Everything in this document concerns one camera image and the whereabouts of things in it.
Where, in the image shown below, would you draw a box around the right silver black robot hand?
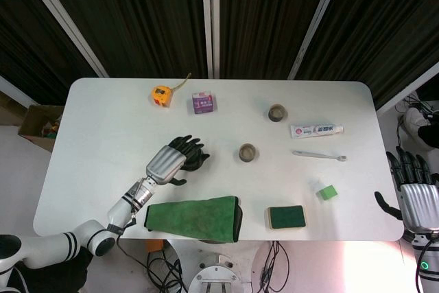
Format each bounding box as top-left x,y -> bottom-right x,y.
374,146 -> 439,235

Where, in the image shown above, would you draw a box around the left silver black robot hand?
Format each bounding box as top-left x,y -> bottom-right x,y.
145,134 -> 211,187

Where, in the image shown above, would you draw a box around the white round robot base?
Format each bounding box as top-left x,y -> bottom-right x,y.
187,253 -> 244,293

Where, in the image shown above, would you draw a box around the dark green cup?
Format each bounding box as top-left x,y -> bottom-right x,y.
239,143 -> 259,163
268,103 -> 288,124

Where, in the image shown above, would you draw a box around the green towel black trim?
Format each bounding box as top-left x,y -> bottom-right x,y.
143,196 -> 244,242

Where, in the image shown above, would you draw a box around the yellow tape measure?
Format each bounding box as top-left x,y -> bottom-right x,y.
150,72 -> 192,108

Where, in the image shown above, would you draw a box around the purple carton box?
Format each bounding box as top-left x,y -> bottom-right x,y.
187,90 -> 217,115

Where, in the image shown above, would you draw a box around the white and black equipment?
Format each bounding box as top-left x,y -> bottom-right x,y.
401,106 -> 439,152

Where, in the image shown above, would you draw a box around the light green block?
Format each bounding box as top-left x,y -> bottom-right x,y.
316,185 -> 337,201

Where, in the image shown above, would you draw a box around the white toothbrush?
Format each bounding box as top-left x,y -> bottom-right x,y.
292,150 -> 348,163

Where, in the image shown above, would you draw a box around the white toothpaste tube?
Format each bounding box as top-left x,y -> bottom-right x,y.
289,123 -> 346,140

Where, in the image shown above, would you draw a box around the green yellow sponge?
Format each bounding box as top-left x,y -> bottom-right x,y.
265,204 -> 307,231

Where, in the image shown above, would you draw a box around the brown cardboard box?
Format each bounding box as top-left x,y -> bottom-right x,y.
17,104 -> 65,152

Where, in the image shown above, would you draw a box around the black pleated curtain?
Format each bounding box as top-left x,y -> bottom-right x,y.
0,0 -> 439,108

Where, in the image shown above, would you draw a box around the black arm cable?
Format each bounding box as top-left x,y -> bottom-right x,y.
115,200 -> 138,249

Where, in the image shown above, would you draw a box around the black floor cables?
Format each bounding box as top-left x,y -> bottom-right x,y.
259,240 -> 293,285
146,241 -> 190,293

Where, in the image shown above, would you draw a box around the white frame post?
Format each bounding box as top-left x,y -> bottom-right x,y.
200,0 -> 221,80
23,0 -> 110,78
287,0 -> 348,80

